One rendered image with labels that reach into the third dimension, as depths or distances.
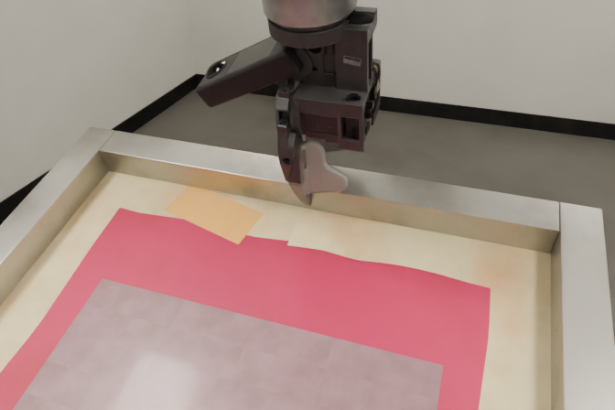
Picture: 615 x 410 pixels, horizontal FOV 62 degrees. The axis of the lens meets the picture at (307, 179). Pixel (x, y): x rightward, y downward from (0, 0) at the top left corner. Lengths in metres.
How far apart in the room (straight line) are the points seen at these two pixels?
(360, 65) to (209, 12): 3.79
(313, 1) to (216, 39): 3.84
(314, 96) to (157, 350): 0.27
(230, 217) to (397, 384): 0.25
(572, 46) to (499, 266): 3.26
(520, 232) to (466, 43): 3.22
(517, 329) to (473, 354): 0.05
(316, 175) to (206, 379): 0.21
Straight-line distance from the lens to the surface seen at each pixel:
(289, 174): 0.50
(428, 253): 0.53
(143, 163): 0.63
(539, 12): 3.67
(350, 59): 0.43
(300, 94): 0.45
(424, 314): 0.49
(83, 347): 0.54
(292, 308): 0.50
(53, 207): 0.62
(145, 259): 0.57
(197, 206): 0.60
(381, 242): 0.54
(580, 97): 3.87
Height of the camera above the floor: 1.55
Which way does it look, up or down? 31 degrees down
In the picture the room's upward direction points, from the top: straight up
